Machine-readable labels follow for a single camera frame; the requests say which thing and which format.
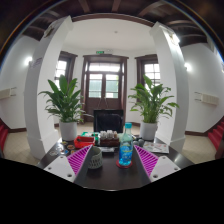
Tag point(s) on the green exit sign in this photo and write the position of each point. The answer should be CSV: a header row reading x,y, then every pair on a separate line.
x,y
100,52

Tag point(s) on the green plant in white pot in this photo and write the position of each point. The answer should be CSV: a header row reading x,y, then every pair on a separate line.
x,y
150,103
66,103

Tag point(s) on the black chair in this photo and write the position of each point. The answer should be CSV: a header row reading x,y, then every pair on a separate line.
x,y
108,120

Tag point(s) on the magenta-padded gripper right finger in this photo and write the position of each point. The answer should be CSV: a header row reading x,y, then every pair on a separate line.
x,y
146,160

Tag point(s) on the flat round red coaster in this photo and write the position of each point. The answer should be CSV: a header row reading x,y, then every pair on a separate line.
x,y
118,164

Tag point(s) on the round wall lamp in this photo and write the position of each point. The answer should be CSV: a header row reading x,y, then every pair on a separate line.
x,y
28,60
188,66

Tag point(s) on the white wall heater unit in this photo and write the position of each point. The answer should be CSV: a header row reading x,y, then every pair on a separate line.
x,y
7,93
208,99

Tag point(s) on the green box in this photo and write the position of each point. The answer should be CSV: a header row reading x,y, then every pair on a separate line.
x,y
90,134

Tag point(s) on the open magazine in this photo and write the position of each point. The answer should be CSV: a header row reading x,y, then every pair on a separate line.
x,y
156,147

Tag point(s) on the grey ribbed cup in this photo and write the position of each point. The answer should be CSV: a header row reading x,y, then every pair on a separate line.
x,y
96,159

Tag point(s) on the wooden tray with condiments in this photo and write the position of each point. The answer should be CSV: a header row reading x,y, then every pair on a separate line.
x,y
109,139

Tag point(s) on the brown framed window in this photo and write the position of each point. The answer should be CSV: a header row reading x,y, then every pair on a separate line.
x,y
150,70
62,68

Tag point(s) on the red box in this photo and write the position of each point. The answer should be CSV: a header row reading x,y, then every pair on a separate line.
x,y
82,142

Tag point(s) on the blue clear drink bottle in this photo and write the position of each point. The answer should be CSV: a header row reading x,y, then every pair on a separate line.
x,y
126,150

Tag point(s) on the brown wooden glazed door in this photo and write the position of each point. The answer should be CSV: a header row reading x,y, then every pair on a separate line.
x,y
104,86

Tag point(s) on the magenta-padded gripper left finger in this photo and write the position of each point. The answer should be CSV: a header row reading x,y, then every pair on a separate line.
x,y
78,160

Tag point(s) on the red sofa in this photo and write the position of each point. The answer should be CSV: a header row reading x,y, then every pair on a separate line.
x,y
216,133
2,133

